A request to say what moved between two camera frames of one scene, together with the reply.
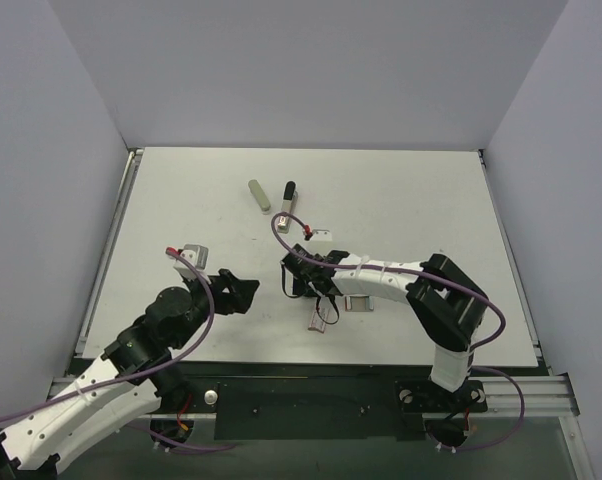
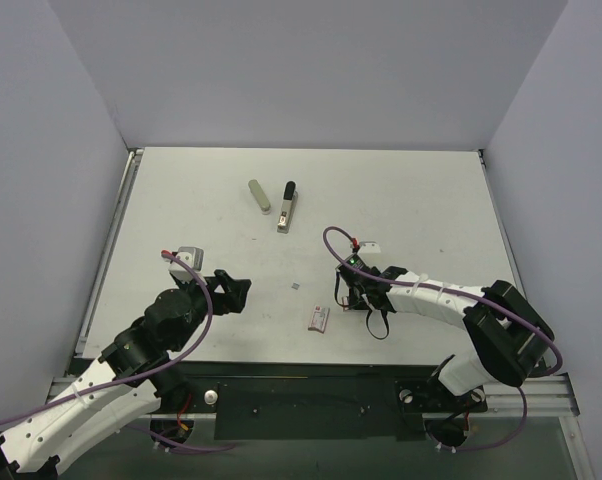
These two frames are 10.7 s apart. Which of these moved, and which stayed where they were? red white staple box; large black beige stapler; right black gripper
Moved: right black gripper
Stayed: large black beige stapler; red white staple box
